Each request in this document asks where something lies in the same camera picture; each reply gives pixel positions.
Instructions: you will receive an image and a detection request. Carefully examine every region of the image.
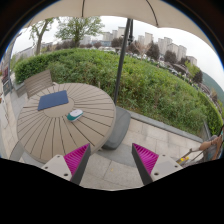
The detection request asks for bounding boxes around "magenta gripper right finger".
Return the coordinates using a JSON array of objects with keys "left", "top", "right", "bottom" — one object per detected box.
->
[{"left": 132, "top": 143, "right": 182, "bottom": 185}]

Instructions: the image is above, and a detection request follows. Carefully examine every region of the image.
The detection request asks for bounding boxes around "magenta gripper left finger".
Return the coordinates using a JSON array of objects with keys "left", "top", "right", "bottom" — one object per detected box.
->
[{"left": 42, "top": 144, "right": 91, "bottom": 185}]

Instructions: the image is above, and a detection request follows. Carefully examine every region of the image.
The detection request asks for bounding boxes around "white and teal computer mouse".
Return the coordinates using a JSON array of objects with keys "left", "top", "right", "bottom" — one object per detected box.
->
[{"left": 67, "top": 109, "right": 83, "bottom": 121}]

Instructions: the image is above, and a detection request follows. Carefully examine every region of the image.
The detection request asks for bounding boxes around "round slatted wooden table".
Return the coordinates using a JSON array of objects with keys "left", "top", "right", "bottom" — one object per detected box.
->
[{"left": 17, "top": 83, "right": 116, "bottom": 163}]

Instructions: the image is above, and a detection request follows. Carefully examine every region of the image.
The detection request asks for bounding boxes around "grey umbrella base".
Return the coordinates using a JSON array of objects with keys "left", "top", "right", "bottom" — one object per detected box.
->
[{"left": 102, "top": 107, "right": 131, "bottom": 150}]

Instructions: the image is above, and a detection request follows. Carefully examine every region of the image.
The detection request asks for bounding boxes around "green hedge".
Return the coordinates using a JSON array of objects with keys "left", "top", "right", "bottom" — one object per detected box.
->
[{"left": 14, "top": 49, "right": 223, "bottom": 135}]

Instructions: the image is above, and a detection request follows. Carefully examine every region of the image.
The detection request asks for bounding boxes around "slatted wooden chair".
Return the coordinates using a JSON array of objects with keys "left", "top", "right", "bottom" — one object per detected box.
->
[{"left": 24, "top": 70, "right": 53, "bottom": 97}]

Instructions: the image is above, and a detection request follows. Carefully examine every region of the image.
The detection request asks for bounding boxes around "dark umbrella pole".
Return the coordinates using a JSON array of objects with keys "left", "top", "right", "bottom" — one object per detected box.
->
[{"left": 114, "top": 18, "right": 133, "bottom": 105}]

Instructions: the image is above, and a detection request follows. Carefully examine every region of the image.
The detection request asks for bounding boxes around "beige patio umbrella canopy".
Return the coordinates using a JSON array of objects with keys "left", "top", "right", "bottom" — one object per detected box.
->
[{"left": 24, "top": 0, "right": 215, "bottom": 49}]

